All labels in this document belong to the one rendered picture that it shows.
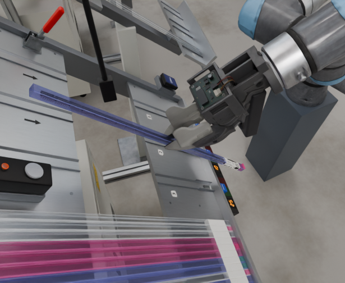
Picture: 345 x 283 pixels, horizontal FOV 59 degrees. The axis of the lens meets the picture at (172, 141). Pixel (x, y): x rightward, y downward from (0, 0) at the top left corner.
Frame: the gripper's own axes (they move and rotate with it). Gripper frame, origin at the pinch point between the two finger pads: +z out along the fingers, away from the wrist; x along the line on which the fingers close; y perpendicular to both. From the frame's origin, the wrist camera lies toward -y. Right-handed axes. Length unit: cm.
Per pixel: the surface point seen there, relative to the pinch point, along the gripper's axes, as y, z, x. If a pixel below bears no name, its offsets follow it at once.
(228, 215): -27.1, 3.9, 8.2
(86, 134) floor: -67, 76, -82
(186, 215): -14.7, 8.5, 8.0
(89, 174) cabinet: -19.2, 36.5, -18.6
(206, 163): -27.1, 3.9, -6.8
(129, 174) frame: -51, 44, -32
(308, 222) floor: -119, -4, 1
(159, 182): -9.1, 9.6, 1.0
